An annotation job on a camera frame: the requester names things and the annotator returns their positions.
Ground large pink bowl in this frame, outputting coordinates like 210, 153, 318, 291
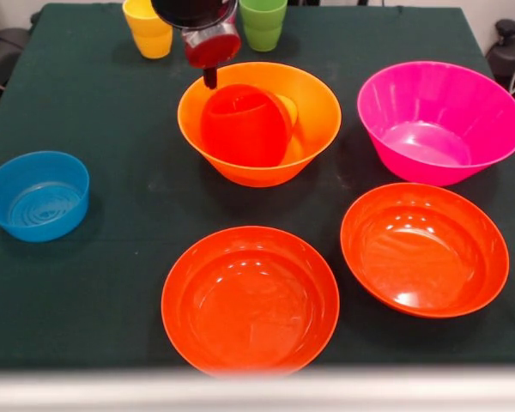
356, 61, 515, 187

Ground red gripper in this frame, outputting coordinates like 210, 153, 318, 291
180, 19, 243, 91

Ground blue bowl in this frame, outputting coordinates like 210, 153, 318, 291
0, 150, 91, 244

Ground green cup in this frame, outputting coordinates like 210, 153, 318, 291
237, 0, 288, 53

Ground small red bowl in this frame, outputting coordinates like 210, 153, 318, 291
199, 84, 294, 169

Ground yellow cup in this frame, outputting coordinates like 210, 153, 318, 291
122, 0, 174, 60

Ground large red bowl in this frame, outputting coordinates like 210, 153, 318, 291
340, 182, 511, 319
161, 226, 341, 379

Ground orange cup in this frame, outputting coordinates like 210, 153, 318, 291
276, 94, 300, 129

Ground large orange bowl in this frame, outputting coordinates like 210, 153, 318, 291
177, 61, 342, 189

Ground dark green table cloth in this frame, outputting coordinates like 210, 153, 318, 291
0, 3, 515, 370

